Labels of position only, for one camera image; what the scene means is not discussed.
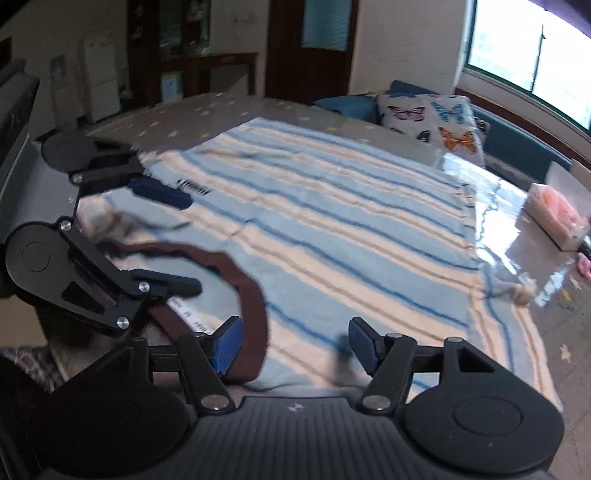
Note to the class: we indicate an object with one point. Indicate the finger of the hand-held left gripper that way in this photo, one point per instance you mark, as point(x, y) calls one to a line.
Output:
point(175, 287)
point(159, 192)

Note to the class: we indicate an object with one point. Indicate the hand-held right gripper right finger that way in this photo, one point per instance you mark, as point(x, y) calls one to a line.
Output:
point(363, 347)

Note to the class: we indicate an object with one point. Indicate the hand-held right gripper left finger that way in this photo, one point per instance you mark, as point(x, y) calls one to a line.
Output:
point(227, 347)

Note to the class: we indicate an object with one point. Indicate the blue striped towel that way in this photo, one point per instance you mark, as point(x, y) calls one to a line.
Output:
point(323, 221)

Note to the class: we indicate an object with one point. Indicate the grey star-print tablecloth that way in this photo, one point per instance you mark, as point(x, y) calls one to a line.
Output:
point(207, 107)

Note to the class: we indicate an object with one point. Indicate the blue framed picture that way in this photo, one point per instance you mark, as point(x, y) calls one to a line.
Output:
point(171, 87)

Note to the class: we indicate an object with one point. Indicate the dark patterned cloth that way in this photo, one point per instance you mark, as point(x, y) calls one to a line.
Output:
point(27, 364)

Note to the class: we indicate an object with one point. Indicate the dark wooden cabinet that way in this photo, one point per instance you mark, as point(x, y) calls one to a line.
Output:
point(194, 69)

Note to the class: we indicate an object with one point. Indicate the white refrigerator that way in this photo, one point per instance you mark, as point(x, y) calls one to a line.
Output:
point(100, 78)

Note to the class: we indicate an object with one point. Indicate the dark wooden door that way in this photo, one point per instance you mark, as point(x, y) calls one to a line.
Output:
point(309, 60)

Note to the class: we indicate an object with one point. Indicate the clear tissue pack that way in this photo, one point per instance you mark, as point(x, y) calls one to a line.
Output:
point(554, 212)

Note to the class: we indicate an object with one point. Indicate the butterfly print pillow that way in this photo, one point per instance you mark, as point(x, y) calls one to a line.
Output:
point(429, 122)

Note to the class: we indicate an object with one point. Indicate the blue sofa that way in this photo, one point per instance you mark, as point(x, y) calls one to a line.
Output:
point(517, 143)

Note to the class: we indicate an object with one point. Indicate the green-framed window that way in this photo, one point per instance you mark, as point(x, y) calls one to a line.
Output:
point(517, 41)

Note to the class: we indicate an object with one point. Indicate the wall socket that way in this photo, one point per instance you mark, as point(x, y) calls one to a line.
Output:
point(244, 19)

